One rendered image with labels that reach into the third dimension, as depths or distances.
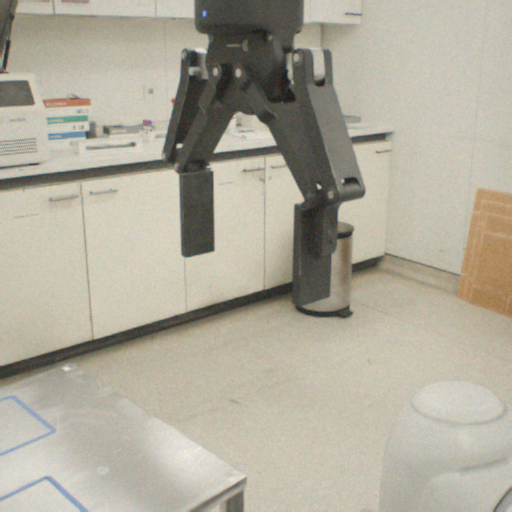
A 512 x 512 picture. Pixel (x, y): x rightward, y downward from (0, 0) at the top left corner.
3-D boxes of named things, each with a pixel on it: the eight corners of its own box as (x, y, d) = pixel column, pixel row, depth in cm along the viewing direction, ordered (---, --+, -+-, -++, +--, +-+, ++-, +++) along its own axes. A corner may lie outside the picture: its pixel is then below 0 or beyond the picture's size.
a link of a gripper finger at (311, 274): (326, 197, 44) (334, 199, 43) (322, 294, 46) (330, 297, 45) (293, 203, 42) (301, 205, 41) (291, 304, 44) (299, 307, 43)
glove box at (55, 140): (41, 151, 301) (40, 134, 299) (29, 148, 310) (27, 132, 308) (86, 145, 317) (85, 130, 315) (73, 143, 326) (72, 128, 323)
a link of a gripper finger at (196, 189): (183, 174, 52) (178, 173, 52) (185, 258, 54) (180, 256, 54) (214, 170, 53) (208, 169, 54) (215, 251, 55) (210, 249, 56)
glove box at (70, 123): (42, 134, 301) (41, 118, 298) (32, 131, 310) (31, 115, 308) (89, 130, 315) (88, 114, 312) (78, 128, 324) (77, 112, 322)
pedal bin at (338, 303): (328, 325, 331) (331, 238, 318) (278, 304, 359) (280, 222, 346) (368, 311, 350) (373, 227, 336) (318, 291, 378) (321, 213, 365)
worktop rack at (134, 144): (79, 157, 284) (78, 143, 282) (72, 154, 292) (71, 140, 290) (143, 151, 298) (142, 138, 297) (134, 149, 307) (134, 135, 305)
